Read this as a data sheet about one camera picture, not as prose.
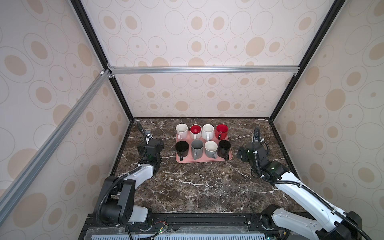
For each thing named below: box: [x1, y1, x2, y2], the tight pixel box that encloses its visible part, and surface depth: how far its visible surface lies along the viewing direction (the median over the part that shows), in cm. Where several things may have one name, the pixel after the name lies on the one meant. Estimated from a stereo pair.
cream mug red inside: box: [189, 124, 202, 140], surface depth 105 cm
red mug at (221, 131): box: [215, 124, 229, 140], surface depth 106 cm
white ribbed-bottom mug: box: [201, 123, 215, 142], surface depth 105 cm
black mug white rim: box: [217, 139, 231, 161], surface depth 96 cm
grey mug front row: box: [191, 139, 204, 161], surface depth 94 cm
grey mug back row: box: [204, 140, 218, 159], surface depth 94 cm
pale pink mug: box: [176, 123, 189, 140], surface depth 102 cm
